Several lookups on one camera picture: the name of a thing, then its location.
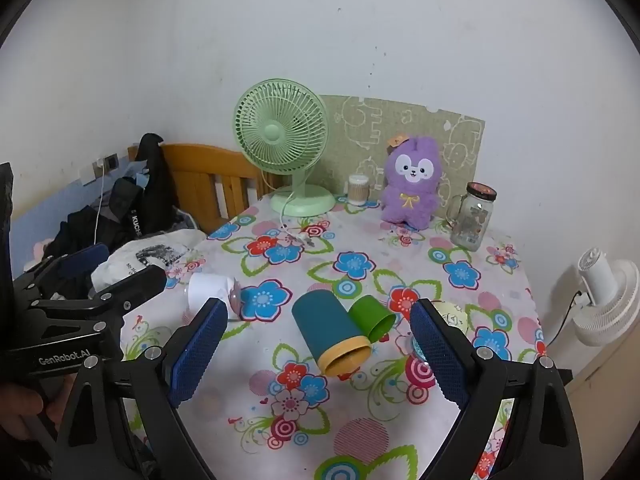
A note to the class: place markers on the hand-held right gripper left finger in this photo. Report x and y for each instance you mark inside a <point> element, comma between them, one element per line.
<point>197,355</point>

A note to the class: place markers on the teal cup with yellow rim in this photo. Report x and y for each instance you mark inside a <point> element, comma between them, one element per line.
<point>322,322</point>

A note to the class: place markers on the green desk fan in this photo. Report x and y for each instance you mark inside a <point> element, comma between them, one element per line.
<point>272,132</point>

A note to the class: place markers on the cotton swab container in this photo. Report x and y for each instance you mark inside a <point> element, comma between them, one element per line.
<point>358,191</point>

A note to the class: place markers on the wall socket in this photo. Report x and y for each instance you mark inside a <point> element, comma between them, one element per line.
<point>111,161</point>

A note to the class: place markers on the black clothes pile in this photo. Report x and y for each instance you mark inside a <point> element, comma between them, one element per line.
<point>150,185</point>

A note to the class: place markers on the pale cartoon print cup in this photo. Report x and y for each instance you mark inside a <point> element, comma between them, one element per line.
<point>452,317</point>

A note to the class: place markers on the white floor fan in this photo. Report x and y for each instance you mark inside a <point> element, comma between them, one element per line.
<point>610,285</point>

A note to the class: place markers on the glass jar mug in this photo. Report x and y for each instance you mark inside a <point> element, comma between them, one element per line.
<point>470,225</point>

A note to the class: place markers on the floral tablecloth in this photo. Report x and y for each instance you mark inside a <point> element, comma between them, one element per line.
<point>360,240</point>

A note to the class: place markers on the pink lid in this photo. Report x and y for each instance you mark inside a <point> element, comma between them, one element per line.
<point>234,302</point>

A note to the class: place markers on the person's left hand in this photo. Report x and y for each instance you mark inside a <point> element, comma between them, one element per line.
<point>20,407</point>

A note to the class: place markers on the green cup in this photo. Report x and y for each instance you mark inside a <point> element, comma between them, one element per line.
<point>370,316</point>

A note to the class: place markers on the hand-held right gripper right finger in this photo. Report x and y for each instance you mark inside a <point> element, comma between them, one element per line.
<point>440,352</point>

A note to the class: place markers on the white cup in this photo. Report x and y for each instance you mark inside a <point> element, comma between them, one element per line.
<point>207,290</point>

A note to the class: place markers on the green patterned wall panel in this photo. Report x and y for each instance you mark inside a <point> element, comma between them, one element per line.
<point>360,130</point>

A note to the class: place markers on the beige cabinet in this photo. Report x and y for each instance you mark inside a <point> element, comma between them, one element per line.
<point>610,385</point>

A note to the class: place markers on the white printed cloth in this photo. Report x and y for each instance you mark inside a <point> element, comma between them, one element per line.
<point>135,256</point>

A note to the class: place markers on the purple plush toy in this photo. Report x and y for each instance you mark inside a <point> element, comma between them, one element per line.
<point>411,195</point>

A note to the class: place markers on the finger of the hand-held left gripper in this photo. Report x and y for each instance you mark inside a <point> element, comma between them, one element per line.
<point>137,284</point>
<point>85,260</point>

